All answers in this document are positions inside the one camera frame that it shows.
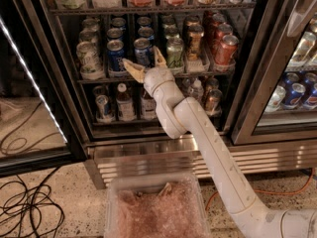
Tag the white green can front left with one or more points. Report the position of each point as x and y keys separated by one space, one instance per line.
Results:
x=88 y=57

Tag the small blue can bottom shelf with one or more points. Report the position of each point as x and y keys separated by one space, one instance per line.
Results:
x=104 y=107

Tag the right glass fridge door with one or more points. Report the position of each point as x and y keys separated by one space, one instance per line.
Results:
x=276 y=101

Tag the blue pepsi can left front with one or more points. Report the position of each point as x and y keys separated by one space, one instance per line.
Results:
x=116 y=54

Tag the brown drink bottle middle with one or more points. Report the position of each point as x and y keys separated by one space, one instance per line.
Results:
x=148 y=106

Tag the brown drink bottle left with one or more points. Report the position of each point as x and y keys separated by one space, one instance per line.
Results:
x=126 y=110

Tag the red can front right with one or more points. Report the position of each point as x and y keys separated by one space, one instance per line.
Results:
x=226 y=49

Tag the open glass fridge door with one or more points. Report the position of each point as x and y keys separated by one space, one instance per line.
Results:
x=36 y=129

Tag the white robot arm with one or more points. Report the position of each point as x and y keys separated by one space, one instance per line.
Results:
x=178 y=115

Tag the brown gold can front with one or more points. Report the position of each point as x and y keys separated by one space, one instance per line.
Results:
x=194 y=37

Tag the clear plastic bin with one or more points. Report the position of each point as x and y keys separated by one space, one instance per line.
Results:
x=156 y=206

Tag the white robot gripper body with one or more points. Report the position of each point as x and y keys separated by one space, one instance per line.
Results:
x=157 y=77

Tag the brown can bottom right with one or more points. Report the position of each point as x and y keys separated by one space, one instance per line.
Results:
x=212 y=101

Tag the steel fridge bottom grille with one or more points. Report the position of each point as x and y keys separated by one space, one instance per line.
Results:
x=109 y=160

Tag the blue pepsi can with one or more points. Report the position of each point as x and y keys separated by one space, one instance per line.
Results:
x=116 y=54
x=142 y=52

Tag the brown drink bottle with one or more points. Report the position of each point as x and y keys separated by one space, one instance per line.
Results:
x=126 y=110
x=148 y=106

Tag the clear water bottle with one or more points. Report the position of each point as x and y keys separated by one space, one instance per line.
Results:
x=196 y=90

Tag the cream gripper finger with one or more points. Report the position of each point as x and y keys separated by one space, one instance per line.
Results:
x=159 y=57
x=136 y=71

